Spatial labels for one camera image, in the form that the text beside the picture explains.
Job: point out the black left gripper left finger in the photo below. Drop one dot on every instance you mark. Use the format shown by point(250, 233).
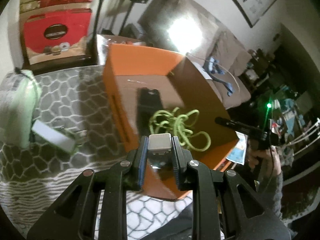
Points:
point(95, 203)

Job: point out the black packaged item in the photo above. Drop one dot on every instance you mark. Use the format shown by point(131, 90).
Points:
point(148, 107)

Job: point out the light green wipes pack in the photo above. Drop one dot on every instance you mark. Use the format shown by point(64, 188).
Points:
point(20, 95)

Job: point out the silver charger adapter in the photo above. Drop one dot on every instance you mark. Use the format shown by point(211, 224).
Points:
point(159, 143)

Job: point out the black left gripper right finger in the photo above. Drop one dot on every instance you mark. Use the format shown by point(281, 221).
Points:
point(224, 205)

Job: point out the red collection gift bag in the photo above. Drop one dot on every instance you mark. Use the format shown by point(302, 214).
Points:
point(55, 32)

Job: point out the blue cloth on sofa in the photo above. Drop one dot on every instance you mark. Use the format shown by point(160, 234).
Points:
point(212, 68)

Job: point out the white green power bank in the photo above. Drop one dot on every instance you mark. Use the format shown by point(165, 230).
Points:
point(52, 136)

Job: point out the person right hand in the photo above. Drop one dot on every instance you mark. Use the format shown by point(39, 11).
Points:
point(269, 160)

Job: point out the beige sofa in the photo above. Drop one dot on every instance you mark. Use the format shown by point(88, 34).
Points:
point(184, 26)

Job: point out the orange cardboard fruit box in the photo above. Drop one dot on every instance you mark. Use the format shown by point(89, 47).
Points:
point(173, 81)

